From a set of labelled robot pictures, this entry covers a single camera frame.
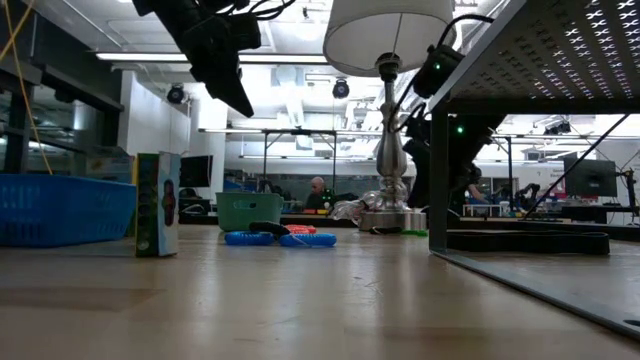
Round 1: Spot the large black rubber band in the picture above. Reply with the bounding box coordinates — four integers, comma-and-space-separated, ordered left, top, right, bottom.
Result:
446, 229, 611, 257

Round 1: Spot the thin black rod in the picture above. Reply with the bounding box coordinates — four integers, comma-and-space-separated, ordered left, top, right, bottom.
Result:
522, 112, 632, 220

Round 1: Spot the black monitor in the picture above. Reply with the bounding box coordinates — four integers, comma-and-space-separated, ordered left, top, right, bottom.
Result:
179, 154, 214, 189
563, 157, 619, 198

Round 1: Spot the blue plastic basket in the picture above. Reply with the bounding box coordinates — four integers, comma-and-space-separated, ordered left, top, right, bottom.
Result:
0, 172, 138, 250

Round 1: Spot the yellow hanging cable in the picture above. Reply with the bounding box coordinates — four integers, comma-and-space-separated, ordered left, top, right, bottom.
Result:
0, 0, 55, 176

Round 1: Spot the clear lamp power cord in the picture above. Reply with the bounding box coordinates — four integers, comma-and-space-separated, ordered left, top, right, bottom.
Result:
330, 189, 396, 222

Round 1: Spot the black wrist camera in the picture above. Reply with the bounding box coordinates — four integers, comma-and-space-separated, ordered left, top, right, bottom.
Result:
219, 13, 263, 52
412, 43, 467, 100

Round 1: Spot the dark metal rack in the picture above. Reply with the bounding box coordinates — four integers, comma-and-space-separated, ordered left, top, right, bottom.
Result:
0, 59, 125, 176

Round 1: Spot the person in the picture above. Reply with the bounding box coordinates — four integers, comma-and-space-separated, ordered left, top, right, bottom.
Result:
304, 175, 337, 211
467, 182, 491, 207

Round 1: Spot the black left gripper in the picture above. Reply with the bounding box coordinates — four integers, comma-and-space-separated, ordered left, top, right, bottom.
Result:
182, 19, 256, 119

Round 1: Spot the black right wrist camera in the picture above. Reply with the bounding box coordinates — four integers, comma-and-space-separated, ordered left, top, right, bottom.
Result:
412, 43, 467, 100

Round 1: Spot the mint green plastic bin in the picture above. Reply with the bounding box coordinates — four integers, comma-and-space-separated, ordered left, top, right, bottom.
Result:
215, 191, 285, 233

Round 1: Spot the black frame stand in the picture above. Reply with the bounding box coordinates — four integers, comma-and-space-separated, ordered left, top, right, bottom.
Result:
261, 128, 338, 196

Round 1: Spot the silver table lamp white shade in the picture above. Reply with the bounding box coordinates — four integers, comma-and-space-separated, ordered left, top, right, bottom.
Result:
322, 0, 458, 234

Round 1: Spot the grey perforated metal riser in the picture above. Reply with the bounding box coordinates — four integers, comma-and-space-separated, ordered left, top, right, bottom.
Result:
428, 0, 640, 341

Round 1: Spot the blue coil wristband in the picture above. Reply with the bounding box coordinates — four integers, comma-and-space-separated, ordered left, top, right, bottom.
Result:
278, 232, 338, 249
223, 230, 276, 247

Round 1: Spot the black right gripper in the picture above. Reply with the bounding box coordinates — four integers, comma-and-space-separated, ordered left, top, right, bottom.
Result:
402, 113, 507, 211

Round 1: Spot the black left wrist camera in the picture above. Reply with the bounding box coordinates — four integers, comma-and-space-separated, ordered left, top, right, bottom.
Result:
219, 13, 263, 52

